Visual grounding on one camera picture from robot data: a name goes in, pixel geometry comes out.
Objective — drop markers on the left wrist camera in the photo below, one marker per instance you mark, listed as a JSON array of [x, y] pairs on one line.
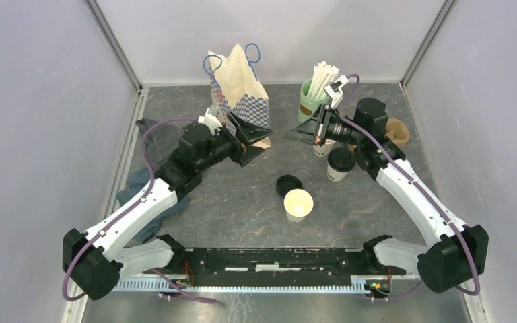
[[210, 119]]

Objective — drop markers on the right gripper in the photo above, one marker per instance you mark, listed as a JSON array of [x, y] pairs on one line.
[[310, 131]]

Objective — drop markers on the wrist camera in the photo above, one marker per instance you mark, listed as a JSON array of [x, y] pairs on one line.
[[210, 119], [334, 91]]

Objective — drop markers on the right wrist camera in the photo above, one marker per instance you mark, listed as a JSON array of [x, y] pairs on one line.
[[334, 91]]

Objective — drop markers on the black plastic cup lid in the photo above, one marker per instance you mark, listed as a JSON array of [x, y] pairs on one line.
[[341, 159]]

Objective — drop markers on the stack of paper cups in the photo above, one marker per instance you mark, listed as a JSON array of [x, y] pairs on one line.
[[324, 149]]

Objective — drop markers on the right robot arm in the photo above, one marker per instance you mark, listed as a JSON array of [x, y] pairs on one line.
[[454, 253]]

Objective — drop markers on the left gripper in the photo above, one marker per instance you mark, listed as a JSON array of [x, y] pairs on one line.
[[242, 156]]

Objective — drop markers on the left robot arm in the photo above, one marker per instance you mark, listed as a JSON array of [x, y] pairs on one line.
[[97, 259]]

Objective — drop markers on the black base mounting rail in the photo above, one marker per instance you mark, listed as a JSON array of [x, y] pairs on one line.
[[275, 267]]

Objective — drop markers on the white paper coffee cup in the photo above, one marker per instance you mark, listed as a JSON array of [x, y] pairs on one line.
[[337, 174]]

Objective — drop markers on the brown paper bag blue handles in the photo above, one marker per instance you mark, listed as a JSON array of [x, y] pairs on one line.
[[235, 86]]

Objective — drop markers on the brown cardboard cup carrier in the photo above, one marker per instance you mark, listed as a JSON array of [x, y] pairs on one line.
[[397, 132]]

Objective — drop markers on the green straw holder cup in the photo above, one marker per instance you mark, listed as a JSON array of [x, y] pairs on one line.
[[307, 106]]

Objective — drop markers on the white wrapped straws bundle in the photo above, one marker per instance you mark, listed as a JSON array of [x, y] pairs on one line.
[[323, 75]]

